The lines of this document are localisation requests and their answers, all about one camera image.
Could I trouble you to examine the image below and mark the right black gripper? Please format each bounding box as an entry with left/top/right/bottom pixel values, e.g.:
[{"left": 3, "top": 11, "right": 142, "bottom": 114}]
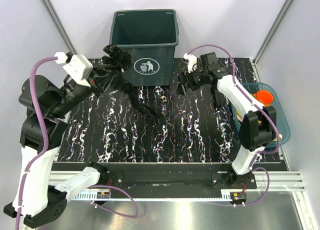
[{"left": 175, "top": 65, "right": 209, "bottom": 96}]

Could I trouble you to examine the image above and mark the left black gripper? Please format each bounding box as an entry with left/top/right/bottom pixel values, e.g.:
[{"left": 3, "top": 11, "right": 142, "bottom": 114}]
[{"left": 51, "top": 62, "right": 122, "bottom": 117}]

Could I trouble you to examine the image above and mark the black trash bag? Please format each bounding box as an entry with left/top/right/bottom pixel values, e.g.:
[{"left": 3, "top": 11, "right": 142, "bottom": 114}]
[{"left": 101, "top": 44, "right": 159, "bottom": 120}]

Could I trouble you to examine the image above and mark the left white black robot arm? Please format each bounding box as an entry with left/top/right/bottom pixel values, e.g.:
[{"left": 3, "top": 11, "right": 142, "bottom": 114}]
[{"left": 3, "top": 64, "right": 109, "bottom": 229}]

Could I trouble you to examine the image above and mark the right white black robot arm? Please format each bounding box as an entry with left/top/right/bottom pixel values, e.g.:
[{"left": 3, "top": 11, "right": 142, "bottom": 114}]
[{"left": 176, "top": 52, "right": 277, "bottom": 189}]

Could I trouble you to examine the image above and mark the dark green trash bin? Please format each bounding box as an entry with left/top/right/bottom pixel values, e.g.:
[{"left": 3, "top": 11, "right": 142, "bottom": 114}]
[{"left": 109, "top": 9, "right": 179, "bottom": 87}]

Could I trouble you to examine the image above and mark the black marble pattern mat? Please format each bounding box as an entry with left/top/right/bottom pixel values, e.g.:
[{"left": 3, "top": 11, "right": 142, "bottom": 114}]
[{"left": 49, "top": 57, "right": 291, "bottom": 172}]

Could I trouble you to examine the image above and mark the orange plastic cup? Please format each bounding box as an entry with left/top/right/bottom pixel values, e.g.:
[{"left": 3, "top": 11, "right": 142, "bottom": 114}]
[{"left": 255, "top": 90, "right": 274, "bottom": 107}]

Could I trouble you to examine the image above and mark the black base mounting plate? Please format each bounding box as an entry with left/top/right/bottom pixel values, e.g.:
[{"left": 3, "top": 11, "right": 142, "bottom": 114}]
[{"left": 79, "top": 162, "right": 258, "bottom": 191}]

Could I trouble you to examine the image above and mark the blue transparent plastic tray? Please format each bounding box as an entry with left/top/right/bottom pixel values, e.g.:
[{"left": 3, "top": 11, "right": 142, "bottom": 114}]
[{"left": 229, "top": 82, "right": 291, "bottom": 145}]

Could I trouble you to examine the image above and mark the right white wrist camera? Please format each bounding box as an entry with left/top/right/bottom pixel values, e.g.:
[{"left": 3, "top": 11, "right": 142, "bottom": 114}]
[{"left": 183, "top": 53, "right": 198, "bottom": 74}]

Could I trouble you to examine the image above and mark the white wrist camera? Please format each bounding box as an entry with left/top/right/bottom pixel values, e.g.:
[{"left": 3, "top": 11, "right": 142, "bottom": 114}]
[
  {"left": 183, "top": 53, "right": 198, "bottom": 74},
  {"left": 54, "top": 52, "right": 93, "bottom": 87}
]

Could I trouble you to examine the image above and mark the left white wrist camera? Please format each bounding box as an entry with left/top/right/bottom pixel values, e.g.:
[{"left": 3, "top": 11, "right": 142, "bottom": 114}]
[{"left": 54, "top": 52, "right": 93, "bottom": 87}]

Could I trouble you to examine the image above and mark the aluminium frame rail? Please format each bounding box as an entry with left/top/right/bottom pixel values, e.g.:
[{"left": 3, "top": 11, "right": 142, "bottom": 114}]
[{"left": 33, "top": 171, "right": 306, "bottom": 192}]

